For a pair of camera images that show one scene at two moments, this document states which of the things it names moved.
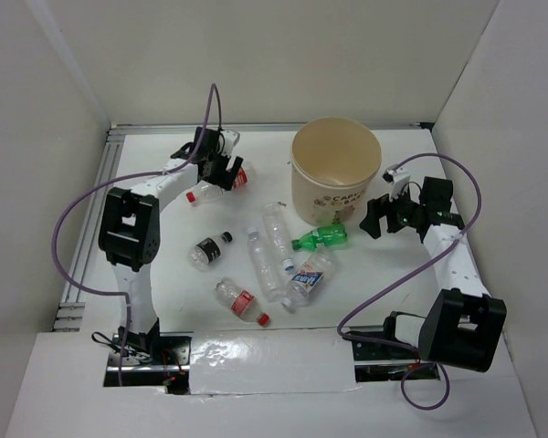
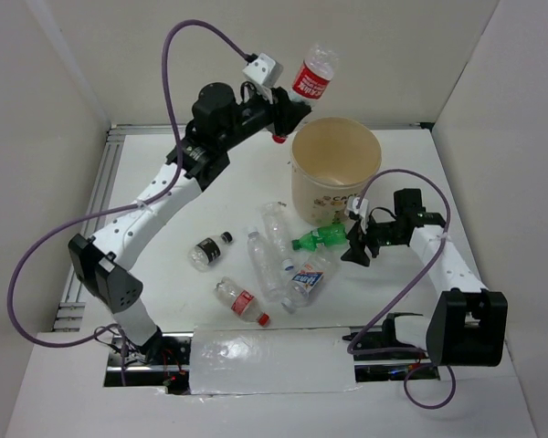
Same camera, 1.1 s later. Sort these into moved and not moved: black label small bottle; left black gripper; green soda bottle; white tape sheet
Moved: left black gripper
Not moved: black label small bottle; white tape sheet; green soda bottle
